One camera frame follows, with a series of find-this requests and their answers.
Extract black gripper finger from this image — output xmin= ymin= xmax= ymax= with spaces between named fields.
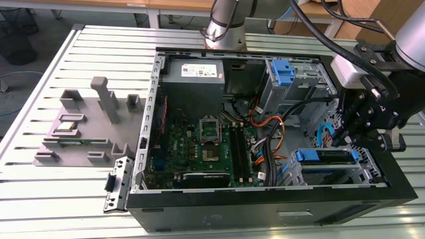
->
xmin=346 ymin=127 xmax=396 ymax=153
xmin=330 ymin=86 xmax=377 ymax=148

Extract orange power wire black plug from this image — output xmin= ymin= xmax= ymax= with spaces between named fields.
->
xmin=322 ymin=128 xmax=340 ymax=148

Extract hard disk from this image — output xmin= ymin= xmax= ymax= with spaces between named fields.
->
xmin=293 ymin=148 xmax=360 ymax=166

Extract blue data wire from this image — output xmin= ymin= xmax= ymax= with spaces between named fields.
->
xmin=314 ymin=119 xmax=338 ymax=149

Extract grey metal disk bay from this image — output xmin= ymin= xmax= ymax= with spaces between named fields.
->
xmin=280 ymin=146 xmax=381 ymax=186

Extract grey metal drive cage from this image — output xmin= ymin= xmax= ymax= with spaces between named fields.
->
xmin=260 ymin=56 xmax=338 ymax=119

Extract blue drive latch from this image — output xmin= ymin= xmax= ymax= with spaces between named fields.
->
xmin=270 ymin=59 xmax=296 ymax=87

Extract RAM slot white clips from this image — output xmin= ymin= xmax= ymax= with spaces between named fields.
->
xmin=232 ymin=121 xmax=244 ymax=182
xmin=240 ymin=121 xmax=252 ymax=182

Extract brown wooden cabinet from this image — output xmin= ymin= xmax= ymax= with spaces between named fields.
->
xmin=338 ymin=0 xmax=425 ymax=50

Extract CPU socket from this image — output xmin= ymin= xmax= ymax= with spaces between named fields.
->
xmin=201 ymin=145 xmax=224 ymax=162

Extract metal socket cover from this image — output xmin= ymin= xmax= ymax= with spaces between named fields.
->
xmin=198 ymin=116 xmax=222 ymax=146

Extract grey power supply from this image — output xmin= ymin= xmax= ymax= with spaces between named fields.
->
xmin=159 ymin=59 xmax=226 ymax=118

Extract black PC case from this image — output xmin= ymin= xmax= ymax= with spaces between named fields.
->
xmin=125 ymin=46 xmax=418 ymax=234

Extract black graphics card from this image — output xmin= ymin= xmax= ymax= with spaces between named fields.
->
xmin=143 ymin=170 xmax=232 ymax=190

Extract green motherboard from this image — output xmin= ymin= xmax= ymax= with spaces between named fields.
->
xmin=145 ymin=107 xmax=266 ymax=189

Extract grey parts rack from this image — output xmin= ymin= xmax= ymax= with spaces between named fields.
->
xmin=32 ymin=76 xmax=149 ymax=168

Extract green RAM stick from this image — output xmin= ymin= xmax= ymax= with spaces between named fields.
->
xmin=56 ymin=139 xmax=97 ymax=146

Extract silver CPU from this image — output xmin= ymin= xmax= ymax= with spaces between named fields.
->
xmin=55 ymin=121 xmax=80 ymax=132

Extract black mesh waste bin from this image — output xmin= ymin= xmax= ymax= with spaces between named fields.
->
xmin=0 ymin=7 xmax=40 ymax=66

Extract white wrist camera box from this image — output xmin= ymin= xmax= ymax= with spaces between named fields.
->
xmin=330 ymin=54 xmax=370 ymax=88

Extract orange wire bundle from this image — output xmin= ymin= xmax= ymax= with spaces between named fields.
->
xmin=248 ymin=116 xmax=289 ymax=166

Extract thick black cable bundle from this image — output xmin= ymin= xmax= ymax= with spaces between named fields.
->
xmin=264 ymin=97 xmax=334 ymax=187

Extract black camera cable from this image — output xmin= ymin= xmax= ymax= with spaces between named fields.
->
xmin=288 ymin=0 xmax=401 ymax=99

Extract wooden desk white frame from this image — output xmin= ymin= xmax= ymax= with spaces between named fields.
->
xmin=245 ymin=0 xmax=352 ymax=38
xmin=0 ymin=0 xmax=214 ymax=29

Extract grey metal card bracket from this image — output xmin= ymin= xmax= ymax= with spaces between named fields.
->
xmin=103 ymin=156 xmax=136 ymax=215

